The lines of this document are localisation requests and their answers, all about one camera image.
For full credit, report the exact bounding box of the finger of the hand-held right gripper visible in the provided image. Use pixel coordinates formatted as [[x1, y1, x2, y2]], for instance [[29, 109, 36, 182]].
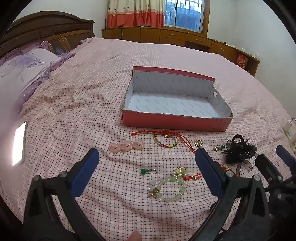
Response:
[[276, 145, 296, 164], [255, 154, 284, 189]]

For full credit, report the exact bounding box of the red gift box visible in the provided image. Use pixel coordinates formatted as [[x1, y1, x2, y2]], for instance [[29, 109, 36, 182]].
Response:
[[236, 53, 248, 69]]

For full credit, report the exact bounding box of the cream and red curtain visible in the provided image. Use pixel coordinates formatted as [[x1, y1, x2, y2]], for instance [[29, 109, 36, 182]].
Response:
[[106, 0, 166, 29]]

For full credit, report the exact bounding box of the pink three-face hair clip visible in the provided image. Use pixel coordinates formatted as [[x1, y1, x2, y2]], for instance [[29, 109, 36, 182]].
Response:
[[109, 140, 145, 153]]

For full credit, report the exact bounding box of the dark wooden headboard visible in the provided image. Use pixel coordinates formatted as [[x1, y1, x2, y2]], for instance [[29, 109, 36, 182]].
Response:
[[0, 11, 96, 61]]

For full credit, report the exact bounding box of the black feathered hair claw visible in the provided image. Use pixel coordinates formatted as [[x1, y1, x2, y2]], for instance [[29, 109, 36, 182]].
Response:
[[223, 134, 258, 175]]

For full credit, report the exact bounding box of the window with metal bars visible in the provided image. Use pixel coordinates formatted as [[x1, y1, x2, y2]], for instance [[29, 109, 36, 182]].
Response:
[[164, 0, 211, 36]]

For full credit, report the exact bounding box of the long wooden cabinet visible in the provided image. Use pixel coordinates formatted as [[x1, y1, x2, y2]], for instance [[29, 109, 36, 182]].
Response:
[[102, 27, 260, 77]]

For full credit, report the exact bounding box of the pale jade bead bracelet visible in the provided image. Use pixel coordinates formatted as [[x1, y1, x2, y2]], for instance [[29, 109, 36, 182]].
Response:
[[148, 175, 186, 203]]

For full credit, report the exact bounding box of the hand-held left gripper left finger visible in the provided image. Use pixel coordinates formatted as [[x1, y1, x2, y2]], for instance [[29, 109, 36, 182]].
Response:
[[23, 148, 104, 241]]

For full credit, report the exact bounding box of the bright white rectangular light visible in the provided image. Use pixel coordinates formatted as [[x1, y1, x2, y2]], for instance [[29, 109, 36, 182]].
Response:
[[11, 122, 28, 167]]

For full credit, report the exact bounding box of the red string bracelet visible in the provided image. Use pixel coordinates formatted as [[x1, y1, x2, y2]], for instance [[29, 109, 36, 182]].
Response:
[[131, 130, 196, 154]]

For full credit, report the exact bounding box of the person's left hand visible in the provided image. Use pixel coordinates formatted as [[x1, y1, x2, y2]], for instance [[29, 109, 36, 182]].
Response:
[[128, 230, 142, 241]]

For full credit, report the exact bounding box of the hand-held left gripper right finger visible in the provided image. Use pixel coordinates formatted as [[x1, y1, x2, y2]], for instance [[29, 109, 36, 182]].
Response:
[[195, 148, 271, 241]]

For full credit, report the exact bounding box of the white power strip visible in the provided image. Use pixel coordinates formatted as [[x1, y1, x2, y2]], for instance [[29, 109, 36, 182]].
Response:
[[282, 118, 296, 154]]

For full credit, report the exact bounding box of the red cardboard box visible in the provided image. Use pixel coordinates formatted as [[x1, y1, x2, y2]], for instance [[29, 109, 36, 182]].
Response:
[[121, 66, 234, 132]]

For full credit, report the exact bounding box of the gold flower red string charm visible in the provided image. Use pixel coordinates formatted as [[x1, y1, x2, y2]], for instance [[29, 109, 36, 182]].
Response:
[[171, 166, 201, 182]]

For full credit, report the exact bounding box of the purple floral pillow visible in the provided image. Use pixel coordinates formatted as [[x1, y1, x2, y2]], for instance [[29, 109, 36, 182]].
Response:
[[0, 41, 77, 114]]

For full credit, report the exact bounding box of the multicolour cord bracelet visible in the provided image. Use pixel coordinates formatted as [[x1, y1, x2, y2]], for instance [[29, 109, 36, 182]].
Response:
[[153, 133, 179, 148]]

